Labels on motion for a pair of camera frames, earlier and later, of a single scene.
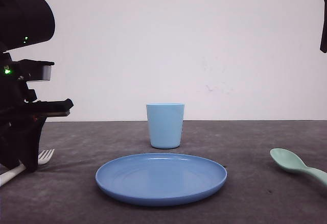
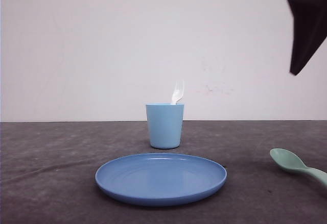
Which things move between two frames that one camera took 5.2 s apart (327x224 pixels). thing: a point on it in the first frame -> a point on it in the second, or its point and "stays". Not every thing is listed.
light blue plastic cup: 165,122 stays
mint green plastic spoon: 291,162 stays
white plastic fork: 14,173 -> 178,93
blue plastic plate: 159,179 stays
